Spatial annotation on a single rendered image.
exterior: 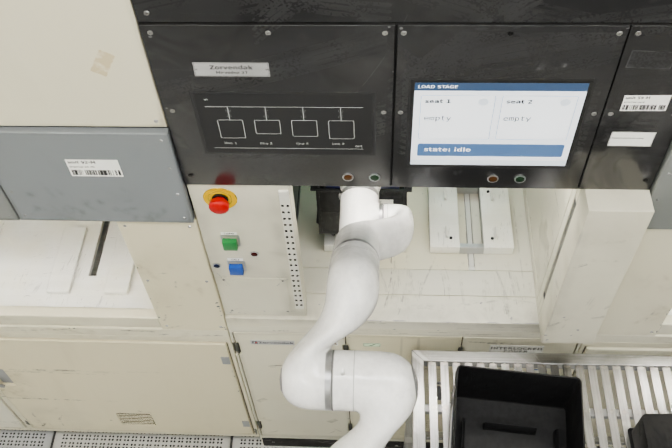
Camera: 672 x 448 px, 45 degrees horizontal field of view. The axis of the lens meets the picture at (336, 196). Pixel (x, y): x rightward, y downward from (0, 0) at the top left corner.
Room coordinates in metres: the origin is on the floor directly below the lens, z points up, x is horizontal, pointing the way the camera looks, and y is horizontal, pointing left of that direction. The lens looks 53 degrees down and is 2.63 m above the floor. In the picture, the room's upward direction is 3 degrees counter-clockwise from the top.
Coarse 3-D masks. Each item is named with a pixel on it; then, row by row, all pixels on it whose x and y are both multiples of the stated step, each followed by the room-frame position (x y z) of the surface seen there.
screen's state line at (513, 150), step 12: (420, 144) 0.94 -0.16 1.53; (432, 144) 0.94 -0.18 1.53; (444, 144) 0.94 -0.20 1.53; (456, 144) 0.94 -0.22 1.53; (468, 144) 0.93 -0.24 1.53; (480, 144) 0.93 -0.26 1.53; (492, 144) 0.93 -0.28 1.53; (504, 144) 0.93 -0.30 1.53; (516, 144) 0.93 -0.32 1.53; (528, 144) 0.92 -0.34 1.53; (516, 156) 0.93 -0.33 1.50; (528, 156) 0.92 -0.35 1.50; (540, 156) 0.92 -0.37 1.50; (552, 156) 0.92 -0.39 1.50
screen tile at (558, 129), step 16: (512, 96) 0.93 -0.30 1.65; (528, 96) 0.93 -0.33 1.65; (544, 96) 0.92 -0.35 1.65; (560, 96) 0.92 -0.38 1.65; (576, 96) 0.92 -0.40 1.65; (512, 112) 0.93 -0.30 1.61; (528, 112) 0.93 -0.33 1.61; (544, 112) 0.92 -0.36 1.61; (560, 112) 0.92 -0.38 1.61; (512, 128) 0.93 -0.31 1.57; (528, 128) 0.92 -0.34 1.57; (544, 128) 0.92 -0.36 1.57; (560, 128) 0.92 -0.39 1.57
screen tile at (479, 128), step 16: (432, 96) 0.94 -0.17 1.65; (448, 96) 0.94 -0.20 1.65; (464, 96) 0.94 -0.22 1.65; (480, 96) 0.93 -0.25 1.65; (432, 112) 0.94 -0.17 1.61; (448, 112) 0.94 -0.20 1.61; (464, 112) 0.93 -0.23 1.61; (480, 112) 0.93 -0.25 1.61; (432, 128) 0.94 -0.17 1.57; (448, 128) 0.94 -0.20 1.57; (464, 128) 0.93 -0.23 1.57; (480, 128) 0.93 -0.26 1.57
